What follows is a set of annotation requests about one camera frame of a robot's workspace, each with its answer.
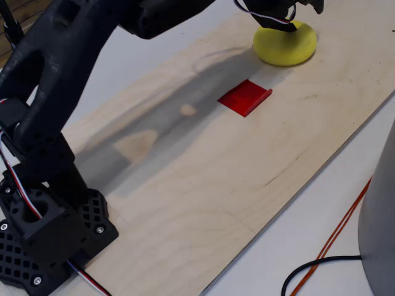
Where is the thin black cable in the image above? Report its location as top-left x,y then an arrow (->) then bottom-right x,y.
281,255 -> 362,296

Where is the gripper servo cable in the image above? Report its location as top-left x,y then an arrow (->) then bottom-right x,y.
233,0 -> 297,25

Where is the grey round ring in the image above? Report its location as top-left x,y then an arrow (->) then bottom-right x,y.
357,118 -> 395,296

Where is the black camera stand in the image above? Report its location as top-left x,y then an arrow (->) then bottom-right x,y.
0,0 -> 25,52

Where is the yellow round sponge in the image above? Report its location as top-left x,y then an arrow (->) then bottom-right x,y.
252,20 -> 318,67

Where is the thin orange wire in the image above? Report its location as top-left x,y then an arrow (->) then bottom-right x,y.
289,177 -> 373,296
294,181 -> 373,296

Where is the red white black servo cable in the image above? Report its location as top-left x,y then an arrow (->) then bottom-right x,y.
67,260 -> 112,296

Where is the light plywood board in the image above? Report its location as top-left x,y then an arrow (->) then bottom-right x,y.
60,0 -> 395,296

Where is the red square plate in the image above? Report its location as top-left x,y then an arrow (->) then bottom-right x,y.
217,79 -> 273,118

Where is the shoulder servo cable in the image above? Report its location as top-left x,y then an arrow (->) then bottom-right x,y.
0,129 -> 43,220

